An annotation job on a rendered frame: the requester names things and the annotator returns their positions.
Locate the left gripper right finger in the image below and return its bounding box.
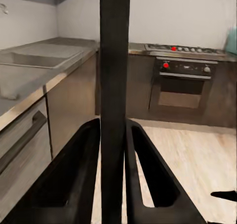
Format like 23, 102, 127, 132
124, 119, 207, 224

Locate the poster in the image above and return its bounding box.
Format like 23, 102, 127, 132
100, 0, 130, 224

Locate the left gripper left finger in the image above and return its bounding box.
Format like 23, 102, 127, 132
0, 118, 101, 224

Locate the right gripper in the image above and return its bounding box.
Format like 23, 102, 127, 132
207, 191, 237, 224

